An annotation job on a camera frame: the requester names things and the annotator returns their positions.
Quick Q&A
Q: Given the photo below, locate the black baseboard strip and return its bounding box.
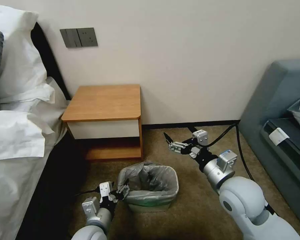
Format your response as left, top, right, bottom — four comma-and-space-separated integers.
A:
142, 119, 241, 130

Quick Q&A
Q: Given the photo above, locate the blue-grey sofa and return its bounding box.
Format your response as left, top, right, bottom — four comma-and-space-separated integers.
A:
238, 59, 300, 236

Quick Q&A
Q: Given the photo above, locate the dark grey switch panel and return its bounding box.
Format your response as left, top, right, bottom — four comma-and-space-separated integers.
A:
60, 28, 79, 48

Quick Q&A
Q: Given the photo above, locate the black flat case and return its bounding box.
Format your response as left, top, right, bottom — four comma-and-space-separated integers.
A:
261, 117, 300, 176

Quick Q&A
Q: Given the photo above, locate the black headboard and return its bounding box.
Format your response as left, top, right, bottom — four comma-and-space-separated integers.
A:
31, 22, 72, 101

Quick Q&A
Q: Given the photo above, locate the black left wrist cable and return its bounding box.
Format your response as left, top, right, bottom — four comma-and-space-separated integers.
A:
74, 188, 102, 197

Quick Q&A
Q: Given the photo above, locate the black bed base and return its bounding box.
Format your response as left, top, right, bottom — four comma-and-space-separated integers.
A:
16, 129, 91, 240

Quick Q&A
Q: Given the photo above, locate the white tag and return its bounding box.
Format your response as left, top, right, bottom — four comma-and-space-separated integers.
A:
268, 127, 290, 145

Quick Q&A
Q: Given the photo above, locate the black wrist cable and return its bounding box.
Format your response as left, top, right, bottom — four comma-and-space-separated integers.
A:
74, 188, 102, 197
187, 123, 256, 182

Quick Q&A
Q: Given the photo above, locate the white trash can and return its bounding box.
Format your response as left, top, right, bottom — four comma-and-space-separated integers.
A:
126, 172, 179, 213

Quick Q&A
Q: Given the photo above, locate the grey garbage bag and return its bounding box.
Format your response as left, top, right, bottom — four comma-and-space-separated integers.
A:
117, 162, 179, 204

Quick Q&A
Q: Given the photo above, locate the pale bed sheet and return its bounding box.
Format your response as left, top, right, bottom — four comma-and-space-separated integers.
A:
0, 76, 71, 240

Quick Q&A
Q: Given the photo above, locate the wooden nightstand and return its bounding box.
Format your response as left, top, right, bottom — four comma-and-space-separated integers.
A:
61, 84, 144, 162

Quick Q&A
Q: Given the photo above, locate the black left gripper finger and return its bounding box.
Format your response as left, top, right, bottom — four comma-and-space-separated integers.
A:
116, 178, 130, 194
109, 189, 130, 201

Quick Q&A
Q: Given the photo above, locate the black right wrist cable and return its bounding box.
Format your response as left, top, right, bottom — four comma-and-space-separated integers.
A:
187, 123, 256, 182

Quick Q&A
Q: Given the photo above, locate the white duvet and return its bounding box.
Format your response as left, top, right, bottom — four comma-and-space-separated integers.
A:
0, 109, 47, 162

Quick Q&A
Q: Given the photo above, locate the large white pillow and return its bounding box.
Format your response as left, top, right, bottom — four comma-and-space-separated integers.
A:
0, 5, 56, 112

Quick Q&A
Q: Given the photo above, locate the dark grey socket panel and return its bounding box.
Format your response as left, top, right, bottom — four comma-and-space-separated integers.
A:
76, 27, 99, 47

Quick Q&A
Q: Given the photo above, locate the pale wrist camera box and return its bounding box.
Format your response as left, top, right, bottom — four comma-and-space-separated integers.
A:
99, 182, 115, 199
192, 129, 208, 146

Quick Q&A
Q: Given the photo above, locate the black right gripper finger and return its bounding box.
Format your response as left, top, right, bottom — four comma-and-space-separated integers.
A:
164, 132, 188, 148
168, 144, 189, 154

